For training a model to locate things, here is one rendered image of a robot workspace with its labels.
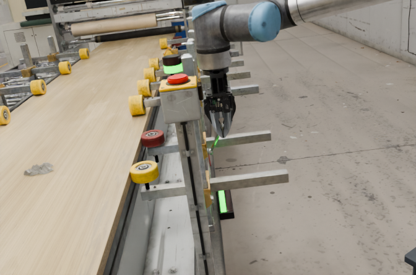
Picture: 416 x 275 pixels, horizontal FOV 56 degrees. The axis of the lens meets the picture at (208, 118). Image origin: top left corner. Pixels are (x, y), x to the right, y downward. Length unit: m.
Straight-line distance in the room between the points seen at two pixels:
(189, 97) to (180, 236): 0.70
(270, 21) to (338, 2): 0.17
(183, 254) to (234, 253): 0.97
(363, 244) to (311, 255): 0.28
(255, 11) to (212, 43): 0.14
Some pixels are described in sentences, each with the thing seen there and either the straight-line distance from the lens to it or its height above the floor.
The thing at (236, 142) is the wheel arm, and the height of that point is 0.84.
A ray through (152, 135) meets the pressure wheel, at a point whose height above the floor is 0.90.
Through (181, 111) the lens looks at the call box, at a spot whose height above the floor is 1.17.
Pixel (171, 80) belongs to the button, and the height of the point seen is 1.23.
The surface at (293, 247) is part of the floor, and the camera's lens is 2.24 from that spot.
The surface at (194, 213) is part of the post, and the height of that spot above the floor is 0.94.
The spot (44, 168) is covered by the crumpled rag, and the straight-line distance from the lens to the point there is 1.31.
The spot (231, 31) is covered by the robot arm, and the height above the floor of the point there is 1.27.
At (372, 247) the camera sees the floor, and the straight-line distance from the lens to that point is 2.28.
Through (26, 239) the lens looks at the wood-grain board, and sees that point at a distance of 1.01.
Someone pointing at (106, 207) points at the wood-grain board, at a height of 0.90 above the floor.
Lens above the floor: 1.41
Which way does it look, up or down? 20 degrees down
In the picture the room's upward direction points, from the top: 7 degrees counter-clockwise
